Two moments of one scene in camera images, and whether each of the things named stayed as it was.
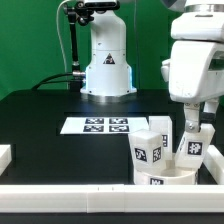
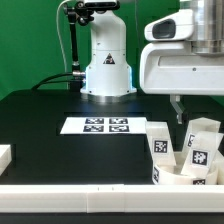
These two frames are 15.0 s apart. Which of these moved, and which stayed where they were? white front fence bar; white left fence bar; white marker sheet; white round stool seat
Moved: white round stool seat
Stayed: white marker sheet; white left fence bar; white front fence bar
